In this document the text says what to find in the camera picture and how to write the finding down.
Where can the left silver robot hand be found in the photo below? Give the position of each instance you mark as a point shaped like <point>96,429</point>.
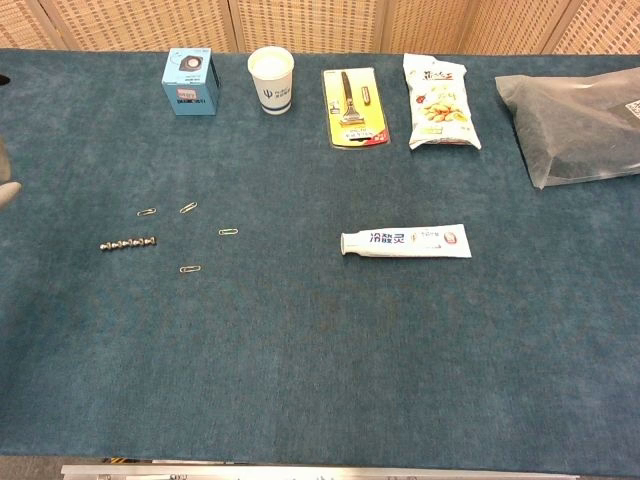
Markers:
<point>5,192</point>

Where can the blue speaker box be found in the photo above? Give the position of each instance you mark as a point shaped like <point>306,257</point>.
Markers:
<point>190,85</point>

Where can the white paper cup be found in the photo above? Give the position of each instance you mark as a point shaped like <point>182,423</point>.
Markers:
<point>272,82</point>

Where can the teal felt table cloth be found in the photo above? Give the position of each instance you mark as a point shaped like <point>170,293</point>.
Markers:
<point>320,325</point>

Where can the wicker folding screen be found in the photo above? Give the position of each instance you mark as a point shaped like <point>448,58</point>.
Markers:
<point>310,22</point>

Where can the yellow razor blister pack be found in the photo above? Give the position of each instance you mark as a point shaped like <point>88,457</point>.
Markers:
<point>356,107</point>

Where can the white toothpaste tube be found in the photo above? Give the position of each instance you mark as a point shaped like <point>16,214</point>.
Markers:
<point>410,241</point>

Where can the white peanut snack bag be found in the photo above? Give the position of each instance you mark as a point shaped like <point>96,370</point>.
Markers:
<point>440,105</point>

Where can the grey translucent plastic bag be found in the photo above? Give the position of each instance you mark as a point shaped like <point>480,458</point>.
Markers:
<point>580,130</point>

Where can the aluminium table edge rail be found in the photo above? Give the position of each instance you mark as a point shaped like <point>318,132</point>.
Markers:
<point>320,472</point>

